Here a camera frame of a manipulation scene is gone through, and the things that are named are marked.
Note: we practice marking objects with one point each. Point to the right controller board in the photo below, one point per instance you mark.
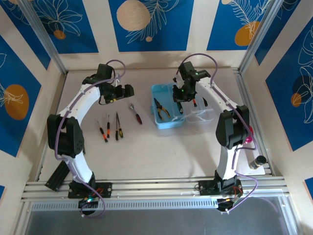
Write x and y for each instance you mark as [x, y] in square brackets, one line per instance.
[227, 203]

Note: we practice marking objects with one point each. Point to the black cylindrical object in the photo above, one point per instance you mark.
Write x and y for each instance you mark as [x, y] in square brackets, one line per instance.
[258, 161]

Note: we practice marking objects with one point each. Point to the blue floral wall panel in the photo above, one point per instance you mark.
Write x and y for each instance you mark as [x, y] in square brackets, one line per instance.
[73, 36]
[171, 29]
[281, 110]
[288, 24]
[29, 44]
[220, 29]
[14, 73]

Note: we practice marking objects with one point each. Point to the white flat board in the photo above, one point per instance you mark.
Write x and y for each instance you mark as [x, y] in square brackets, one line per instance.
[244, 166]

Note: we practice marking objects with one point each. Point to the black aluminium extrusion bar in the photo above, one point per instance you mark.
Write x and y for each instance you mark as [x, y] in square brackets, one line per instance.
[55, 178]

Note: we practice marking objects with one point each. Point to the controller board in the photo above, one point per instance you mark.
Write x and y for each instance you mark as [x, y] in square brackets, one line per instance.
[88, 203]
[227, 203]

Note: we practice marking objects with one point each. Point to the yellow black long-nose pliers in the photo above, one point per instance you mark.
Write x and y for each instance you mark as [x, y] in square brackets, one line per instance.
[160, 107]

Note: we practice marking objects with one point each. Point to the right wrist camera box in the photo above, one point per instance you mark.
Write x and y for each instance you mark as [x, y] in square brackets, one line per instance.
[175, 80]

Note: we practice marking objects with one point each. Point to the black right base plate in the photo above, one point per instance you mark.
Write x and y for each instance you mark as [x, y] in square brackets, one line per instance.
[206, 188]

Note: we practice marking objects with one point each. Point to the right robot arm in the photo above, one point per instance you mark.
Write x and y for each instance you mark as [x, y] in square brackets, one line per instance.
[232, 127]

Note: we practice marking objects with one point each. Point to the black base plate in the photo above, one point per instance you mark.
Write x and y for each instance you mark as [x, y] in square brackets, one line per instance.
[206, 188]
[105, 189]

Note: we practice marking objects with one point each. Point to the aluminium front rail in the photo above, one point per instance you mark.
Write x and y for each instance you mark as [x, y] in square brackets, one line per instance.
[156, 187]

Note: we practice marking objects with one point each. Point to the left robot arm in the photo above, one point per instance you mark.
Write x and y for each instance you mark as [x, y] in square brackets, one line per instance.
[66, 137]

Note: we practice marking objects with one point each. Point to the blue plastic toolbox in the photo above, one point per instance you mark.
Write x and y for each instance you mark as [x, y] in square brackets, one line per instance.
[168, 123]

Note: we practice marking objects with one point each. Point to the aluminium frame post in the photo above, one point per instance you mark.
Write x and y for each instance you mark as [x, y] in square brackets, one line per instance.
[44, 34]
[259, 34]

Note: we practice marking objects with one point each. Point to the pink plastic object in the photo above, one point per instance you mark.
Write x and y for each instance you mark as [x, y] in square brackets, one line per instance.
[250, 140]

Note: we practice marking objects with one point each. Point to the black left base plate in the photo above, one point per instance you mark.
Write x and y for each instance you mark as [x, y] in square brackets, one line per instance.
[105, 189]

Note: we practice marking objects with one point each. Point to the aluminium side rail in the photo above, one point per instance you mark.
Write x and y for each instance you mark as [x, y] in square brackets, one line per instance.
[244, 93]

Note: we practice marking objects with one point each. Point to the left controller board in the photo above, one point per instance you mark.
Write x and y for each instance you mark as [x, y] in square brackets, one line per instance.
[88, 203]

